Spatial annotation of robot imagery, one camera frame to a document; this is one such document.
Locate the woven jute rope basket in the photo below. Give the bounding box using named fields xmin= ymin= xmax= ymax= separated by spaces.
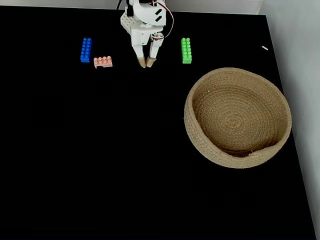
xmin=183 ymin=67 xmax=293 ymax=169

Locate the green lego block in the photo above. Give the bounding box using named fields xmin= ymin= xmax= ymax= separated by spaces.
xmin=180 ymin=37 xmax=193 ymax=65

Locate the blue lego block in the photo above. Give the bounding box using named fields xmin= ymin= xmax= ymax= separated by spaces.
xmin=79 ymin=37 xmax=93 ymax=64

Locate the red black wrist cable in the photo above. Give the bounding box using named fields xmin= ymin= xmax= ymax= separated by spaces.
xmin=152 ymin=0 xmax=175 ymax=39

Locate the pink arched lego block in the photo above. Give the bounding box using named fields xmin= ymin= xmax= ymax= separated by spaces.
xmin=93 ymin=55 xmax=114 ymax=69

